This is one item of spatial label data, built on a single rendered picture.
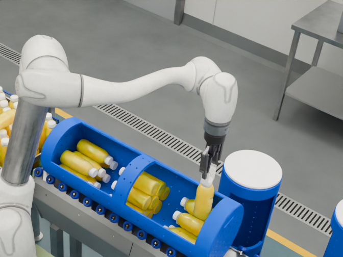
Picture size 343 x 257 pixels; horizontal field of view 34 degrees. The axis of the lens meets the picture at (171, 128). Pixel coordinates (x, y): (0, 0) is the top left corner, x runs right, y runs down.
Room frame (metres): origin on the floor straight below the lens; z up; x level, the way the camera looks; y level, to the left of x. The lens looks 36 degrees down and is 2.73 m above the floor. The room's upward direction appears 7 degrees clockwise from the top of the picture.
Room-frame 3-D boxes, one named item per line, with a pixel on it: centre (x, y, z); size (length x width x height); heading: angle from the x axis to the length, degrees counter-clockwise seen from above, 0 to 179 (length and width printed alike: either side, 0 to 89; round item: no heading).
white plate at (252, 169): (2.06, -0.41, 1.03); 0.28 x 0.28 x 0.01
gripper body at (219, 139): (1.56, -0.15, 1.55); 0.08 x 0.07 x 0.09; 150
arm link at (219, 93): (1.57, -0.15, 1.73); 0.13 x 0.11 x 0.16; 20
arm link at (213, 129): (1.56, -0.15, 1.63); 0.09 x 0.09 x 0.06
